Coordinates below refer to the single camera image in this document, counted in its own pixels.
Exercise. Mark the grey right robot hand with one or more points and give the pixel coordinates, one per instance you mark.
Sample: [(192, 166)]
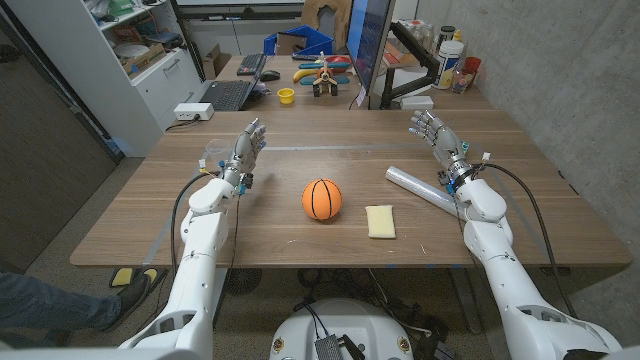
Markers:
[(447, 145)]

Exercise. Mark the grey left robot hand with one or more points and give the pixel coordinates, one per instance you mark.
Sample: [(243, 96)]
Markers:
[(243, 155)]

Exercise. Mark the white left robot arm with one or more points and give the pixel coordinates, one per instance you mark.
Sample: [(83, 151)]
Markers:
[(200, 270)]

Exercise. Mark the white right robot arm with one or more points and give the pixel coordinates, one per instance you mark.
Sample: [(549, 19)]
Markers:
[(505, 280)]

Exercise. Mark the aluminum foil roll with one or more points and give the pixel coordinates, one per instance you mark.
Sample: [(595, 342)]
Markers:
[(417, 187)]

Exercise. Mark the yellow sponge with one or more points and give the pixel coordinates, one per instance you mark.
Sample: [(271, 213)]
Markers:
[(380, 221)]

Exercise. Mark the clear plastic cup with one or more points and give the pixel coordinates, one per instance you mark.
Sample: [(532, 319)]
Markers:
[(217, 148)]

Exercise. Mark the small white box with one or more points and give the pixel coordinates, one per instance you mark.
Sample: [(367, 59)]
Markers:
[(416, 102)]

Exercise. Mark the black laptop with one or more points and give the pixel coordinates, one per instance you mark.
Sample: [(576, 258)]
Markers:
[(227, 95)]

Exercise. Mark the clear glass jar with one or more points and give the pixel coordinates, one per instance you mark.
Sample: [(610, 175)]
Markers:
[(461, 81)]

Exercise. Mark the white power strip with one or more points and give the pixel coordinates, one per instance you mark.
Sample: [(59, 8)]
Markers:
[(193, 111)]

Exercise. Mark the small yellow cup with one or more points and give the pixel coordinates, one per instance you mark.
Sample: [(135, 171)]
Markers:
[(286, 96)]

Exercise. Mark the white canister with label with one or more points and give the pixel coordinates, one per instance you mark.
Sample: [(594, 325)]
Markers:
[(447, 65)]

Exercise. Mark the black computer mouse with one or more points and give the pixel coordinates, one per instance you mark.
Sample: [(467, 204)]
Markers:
[(270, 76)]

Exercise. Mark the red cup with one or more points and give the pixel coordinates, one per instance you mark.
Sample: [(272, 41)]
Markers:
[(472, 65)]

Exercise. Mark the orange basketball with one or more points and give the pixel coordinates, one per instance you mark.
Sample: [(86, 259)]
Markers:
[(322, 199)]

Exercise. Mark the black keyboard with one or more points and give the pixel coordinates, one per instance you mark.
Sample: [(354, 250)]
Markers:
[(251, 64)]

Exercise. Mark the open cardboard box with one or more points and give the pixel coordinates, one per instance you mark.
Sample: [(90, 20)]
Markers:
[(215, 62)]

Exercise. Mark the white paper note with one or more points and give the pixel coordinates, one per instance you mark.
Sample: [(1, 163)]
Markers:
[(361, 96)]

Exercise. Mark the yellow banana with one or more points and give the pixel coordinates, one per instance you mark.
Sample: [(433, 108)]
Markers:
[(302, 74)]

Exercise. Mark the jar with dark lid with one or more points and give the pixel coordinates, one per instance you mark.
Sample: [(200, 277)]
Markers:
[(445, 36)]

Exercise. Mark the wooden toy airplane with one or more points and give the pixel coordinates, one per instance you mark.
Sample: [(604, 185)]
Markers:
[(325, 77)]

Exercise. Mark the black computer monitor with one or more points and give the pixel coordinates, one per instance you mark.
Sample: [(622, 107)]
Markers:
[(369, 40)]

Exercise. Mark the red bowl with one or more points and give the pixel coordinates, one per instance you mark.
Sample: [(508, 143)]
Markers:
[(341, 62)]

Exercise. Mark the blue plastic bin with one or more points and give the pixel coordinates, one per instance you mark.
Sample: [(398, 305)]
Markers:
[(315, 40)]

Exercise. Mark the cardboard box with print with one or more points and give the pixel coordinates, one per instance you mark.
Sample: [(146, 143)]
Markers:
[(147, 59)]

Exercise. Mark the white plate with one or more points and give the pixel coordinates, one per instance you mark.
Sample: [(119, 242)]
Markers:
[(131, 50)]

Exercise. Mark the white shelf cabinet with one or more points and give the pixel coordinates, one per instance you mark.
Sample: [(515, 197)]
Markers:
[(100, 90)]

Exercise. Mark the brown cardboard cutout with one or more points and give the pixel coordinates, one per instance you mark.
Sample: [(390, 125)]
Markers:
[(312, 12)]

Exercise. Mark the black shoe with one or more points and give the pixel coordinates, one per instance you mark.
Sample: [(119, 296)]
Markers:
[(131, 297)]

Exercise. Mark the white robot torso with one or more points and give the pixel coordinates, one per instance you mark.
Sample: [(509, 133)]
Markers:
[(345, 322)]

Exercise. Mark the person's leg in jeans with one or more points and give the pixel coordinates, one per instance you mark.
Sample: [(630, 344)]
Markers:
[(45, 305)]

